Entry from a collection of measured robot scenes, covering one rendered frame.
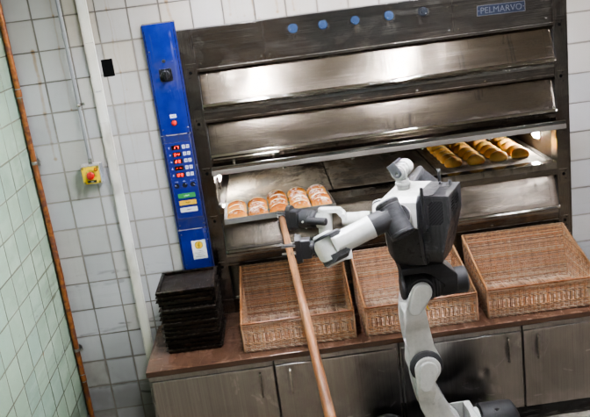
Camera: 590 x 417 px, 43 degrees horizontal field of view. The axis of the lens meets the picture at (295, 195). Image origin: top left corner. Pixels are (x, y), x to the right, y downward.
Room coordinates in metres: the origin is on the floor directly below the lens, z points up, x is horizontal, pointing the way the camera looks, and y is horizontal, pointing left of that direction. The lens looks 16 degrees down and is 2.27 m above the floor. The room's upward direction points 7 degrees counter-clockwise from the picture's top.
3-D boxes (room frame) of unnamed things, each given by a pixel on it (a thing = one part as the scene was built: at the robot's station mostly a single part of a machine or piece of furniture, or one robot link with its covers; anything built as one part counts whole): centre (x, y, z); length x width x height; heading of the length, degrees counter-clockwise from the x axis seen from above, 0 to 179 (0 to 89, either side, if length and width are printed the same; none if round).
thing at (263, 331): (3.52, 0.07, 0.72); 0.56 x 0.49 x 0.28; 90
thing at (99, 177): (3.73, 1.00, 1.46); 0.10 x 0.07 x 0.10; 91
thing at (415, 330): (2.93, -0.46, 0.78); 0.18 x 0.15 x 0.47; 2
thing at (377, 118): (3.80, -0.50, 1.54); 1.79 x 0.11 x 0.19; 91
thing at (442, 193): (2.91, -0.50, 1.27); 0.34 x 0.30 x 0.36; 153
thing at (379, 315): (3.53, -0.53, 0.72); 0.56 x 0.49 x 0.28; 92
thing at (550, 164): (3.83, -0.50, 1.16); 1.80 x 0.06 x 0.04; 91
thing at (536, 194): (3.80, -0.50, 1.02); 1.79 x 0.11 x 0.19; 91
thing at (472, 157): (4.25, -1.07, 1.21); 0.61 x 0.48 x 0.06; 1
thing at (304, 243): (2.97, -0.04, 1.19); 0.12 x 0.10 x 0.13; 85
